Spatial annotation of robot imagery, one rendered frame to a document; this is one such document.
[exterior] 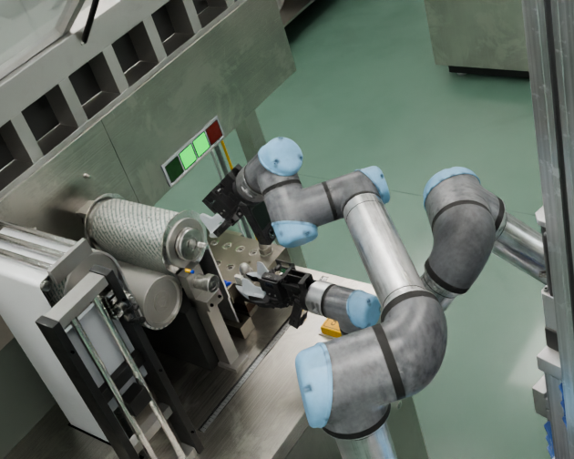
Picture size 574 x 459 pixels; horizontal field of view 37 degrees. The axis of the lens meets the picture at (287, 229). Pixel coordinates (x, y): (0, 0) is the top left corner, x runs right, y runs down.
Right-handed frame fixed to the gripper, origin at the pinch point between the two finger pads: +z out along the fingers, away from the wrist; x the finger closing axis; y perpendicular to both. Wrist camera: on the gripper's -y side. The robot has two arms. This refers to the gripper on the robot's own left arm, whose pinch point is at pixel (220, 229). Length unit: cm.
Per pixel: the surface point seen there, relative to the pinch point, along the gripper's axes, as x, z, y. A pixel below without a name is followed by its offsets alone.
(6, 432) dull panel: 47, 57, 2
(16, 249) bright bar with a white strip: 30.6, 10.7, 26.8
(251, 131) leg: -77, 68, 13
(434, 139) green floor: -211, 143, -49
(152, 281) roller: 13.6, 13.3, 2.6
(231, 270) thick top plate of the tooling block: -12.0, 30.2, -9.9
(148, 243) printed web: 7.1, 14.0, 9.1
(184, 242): 3.3, 9.3, 3.6
